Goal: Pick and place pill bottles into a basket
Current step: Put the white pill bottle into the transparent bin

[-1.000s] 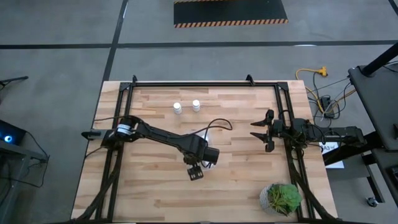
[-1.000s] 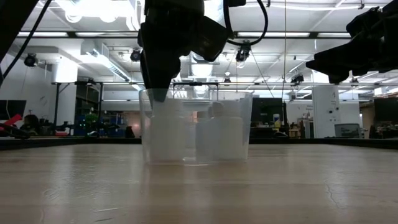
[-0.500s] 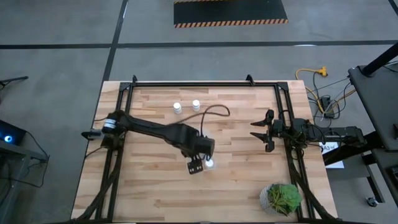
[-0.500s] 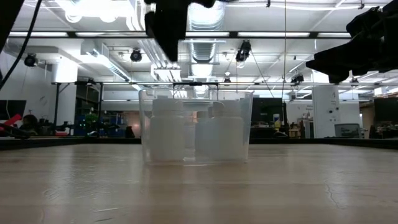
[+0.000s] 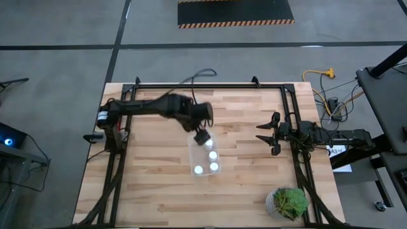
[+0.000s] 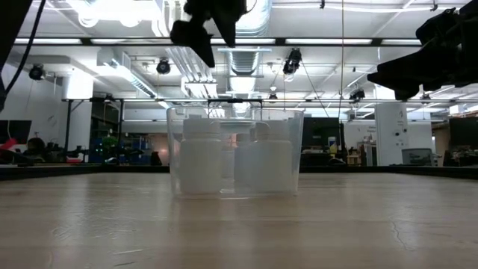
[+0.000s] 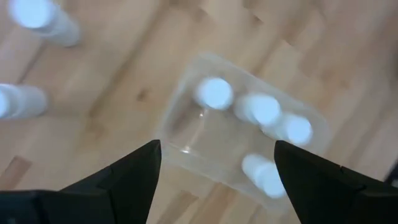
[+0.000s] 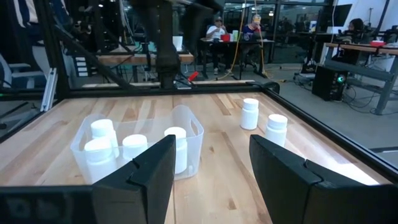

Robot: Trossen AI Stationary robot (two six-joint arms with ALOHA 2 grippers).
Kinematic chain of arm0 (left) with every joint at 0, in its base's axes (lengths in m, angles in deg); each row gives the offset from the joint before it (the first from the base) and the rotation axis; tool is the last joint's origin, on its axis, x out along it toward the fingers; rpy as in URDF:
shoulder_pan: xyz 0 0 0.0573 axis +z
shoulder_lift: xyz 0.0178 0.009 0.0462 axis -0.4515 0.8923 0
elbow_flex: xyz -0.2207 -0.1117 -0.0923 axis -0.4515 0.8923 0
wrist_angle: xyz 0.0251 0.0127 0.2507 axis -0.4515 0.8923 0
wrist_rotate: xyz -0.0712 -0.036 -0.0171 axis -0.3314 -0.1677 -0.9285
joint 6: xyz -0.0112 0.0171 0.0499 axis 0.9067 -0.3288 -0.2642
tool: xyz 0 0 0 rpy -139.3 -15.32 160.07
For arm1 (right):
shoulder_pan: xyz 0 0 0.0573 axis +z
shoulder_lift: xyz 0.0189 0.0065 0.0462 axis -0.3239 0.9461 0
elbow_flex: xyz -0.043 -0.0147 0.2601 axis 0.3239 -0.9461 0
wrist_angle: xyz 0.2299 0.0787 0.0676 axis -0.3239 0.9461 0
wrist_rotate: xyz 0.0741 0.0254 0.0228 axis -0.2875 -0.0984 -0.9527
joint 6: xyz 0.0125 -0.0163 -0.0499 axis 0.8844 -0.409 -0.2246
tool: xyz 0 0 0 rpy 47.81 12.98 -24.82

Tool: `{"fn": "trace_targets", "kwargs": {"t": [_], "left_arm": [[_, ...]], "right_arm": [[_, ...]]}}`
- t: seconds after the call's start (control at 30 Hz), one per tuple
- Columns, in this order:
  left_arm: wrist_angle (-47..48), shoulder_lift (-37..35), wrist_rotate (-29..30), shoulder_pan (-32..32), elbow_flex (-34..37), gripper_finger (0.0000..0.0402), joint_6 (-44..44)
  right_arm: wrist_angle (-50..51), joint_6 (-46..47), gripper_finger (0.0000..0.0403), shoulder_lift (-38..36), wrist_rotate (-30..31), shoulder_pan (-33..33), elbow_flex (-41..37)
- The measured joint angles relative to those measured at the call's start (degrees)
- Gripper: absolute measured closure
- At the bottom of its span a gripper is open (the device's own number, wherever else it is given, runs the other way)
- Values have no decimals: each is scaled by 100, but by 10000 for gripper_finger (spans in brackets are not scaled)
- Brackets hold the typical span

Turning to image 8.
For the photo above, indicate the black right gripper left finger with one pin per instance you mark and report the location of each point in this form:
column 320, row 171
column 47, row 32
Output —
column 146, row 186

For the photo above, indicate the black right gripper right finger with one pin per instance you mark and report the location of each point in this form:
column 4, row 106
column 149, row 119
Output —
column 286, row 186

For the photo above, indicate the white plastic pill bottle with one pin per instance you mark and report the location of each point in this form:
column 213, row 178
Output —
column 102, row 127
column 99, row 155
column 249, row 115
column 134, row 144
column 276, row 129
column 182, row 152

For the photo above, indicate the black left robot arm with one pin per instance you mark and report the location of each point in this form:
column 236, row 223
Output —
column 166, row 46

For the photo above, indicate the clear plastic basket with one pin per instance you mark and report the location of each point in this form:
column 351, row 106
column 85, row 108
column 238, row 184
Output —
column 186, row 113

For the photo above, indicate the black computer tower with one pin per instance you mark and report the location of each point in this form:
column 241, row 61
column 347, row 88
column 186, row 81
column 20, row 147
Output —
column 328, row 82

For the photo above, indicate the wooden workbench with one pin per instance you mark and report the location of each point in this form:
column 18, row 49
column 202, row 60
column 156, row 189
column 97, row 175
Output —
column 124, row 58

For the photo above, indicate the silver aluminium bar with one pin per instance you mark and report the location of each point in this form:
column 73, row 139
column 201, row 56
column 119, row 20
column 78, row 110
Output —
column 49, row 90

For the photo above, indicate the gray desk with wooden top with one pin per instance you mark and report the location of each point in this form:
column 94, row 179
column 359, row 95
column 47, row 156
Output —
column 367, row 70

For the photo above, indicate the black office table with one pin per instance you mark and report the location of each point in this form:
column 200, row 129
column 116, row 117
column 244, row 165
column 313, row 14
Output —
column 248, row 42

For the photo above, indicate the person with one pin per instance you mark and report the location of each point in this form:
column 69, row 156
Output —
column 356, row 28
column 252, row 31
column 216, row 32

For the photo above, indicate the green cup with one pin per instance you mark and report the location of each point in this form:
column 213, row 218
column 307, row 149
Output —
column 235, row 35

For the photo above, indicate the red container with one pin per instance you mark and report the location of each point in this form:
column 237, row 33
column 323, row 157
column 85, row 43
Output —
column 225, row 37

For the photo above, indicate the gray chair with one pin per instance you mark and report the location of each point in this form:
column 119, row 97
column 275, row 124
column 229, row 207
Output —
column 18, row 74

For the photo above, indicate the red box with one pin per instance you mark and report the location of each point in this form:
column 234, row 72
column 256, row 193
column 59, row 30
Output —
column 377, row 43

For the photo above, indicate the black corner bracket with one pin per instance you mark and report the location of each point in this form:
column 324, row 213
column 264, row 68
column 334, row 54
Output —
column 270, row 86

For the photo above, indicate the black diagonal frame brace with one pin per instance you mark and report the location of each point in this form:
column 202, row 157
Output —
column 93, row 59

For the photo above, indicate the black frame post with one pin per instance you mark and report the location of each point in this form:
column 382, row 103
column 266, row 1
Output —
column 51, row 46

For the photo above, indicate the black wall monitor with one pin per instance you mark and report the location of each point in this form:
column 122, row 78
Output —
column 342, row 14

